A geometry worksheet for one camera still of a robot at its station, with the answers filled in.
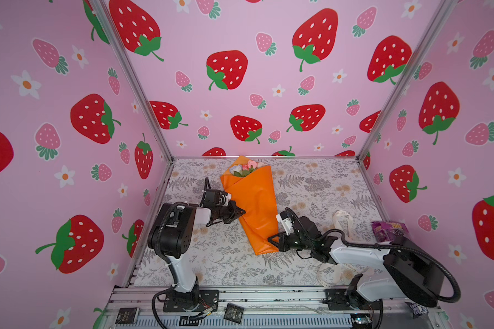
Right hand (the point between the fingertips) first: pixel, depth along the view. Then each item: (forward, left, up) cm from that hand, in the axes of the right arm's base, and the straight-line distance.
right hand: (266, 240), depth 81 cm
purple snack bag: (+12, -50, -4) cm, 52 cm away
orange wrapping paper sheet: (+25, +8, -5) cm, 26 cm away
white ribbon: (-7, -26, -9) cm, 29 cm away
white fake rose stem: (+40, +20, -2) cm, 45 cm away
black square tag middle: (-25, +9, -6) cm, 27 cm away
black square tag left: (-30, +46, -6) cm, 55 cm away
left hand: (+15, +11, -4) cm, 19 cm away
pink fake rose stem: (+41, +12, 0) cm, 42 cm away
